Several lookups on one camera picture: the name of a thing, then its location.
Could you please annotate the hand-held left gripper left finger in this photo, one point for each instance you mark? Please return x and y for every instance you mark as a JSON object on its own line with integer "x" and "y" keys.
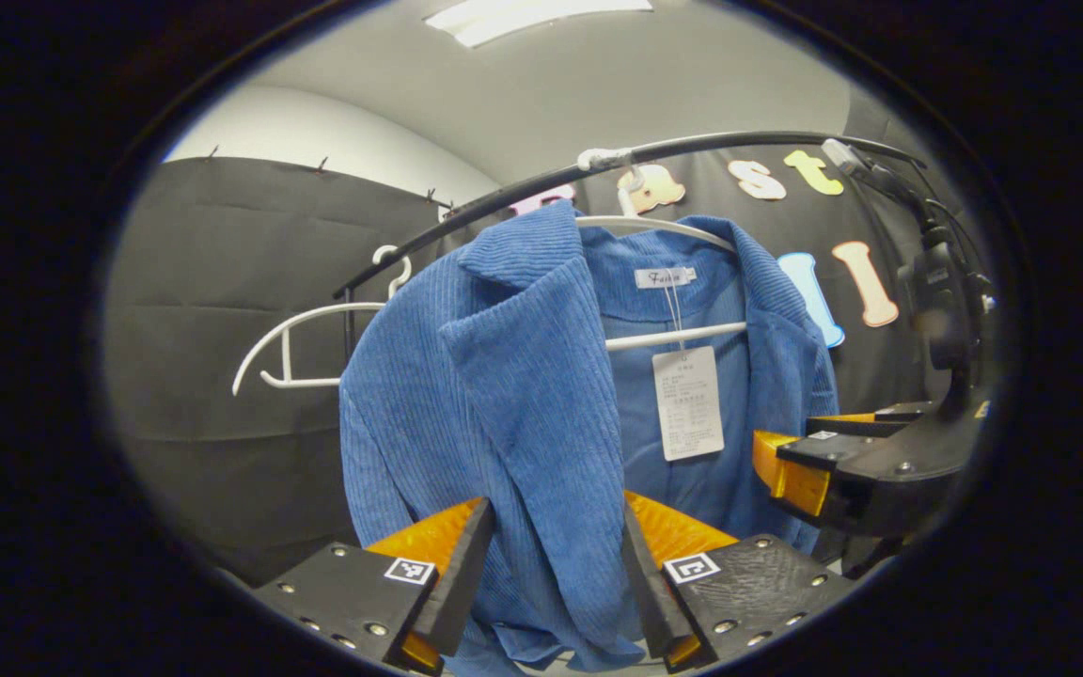
{"x": 462, "y": 592}

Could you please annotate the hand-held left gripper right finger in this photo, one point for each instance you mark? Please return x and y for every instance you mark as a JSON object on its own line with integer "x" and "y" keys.
{"x": 650, "y": 602}

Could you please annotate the white clothes hanger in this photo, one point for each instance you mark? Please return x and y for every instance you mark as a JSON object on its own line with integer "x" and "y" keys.
{"x": 635, "y": 340}
{"x": 306, "y": 382}

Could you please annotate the black clothes rack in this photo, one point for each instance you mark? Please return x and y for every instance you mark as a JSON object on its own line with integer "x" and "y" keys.
{"x": 739, "y": 137}

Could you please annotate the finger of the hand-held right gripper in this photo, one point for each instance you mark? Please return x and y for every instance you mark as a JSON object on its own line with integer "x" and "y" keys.
{"x": 791, "y": 470}
{"x": 880, "y": 421}

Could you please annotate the ceiling light panel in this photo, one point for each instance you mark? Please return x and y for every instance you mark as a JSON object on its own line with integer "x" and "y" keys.
{"x": 523, "y": 17}

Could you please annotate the black backdrop cloth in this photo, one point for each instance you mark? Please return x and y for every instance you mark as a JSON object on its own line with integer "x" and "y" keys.
{"x": 222, "y": 310}

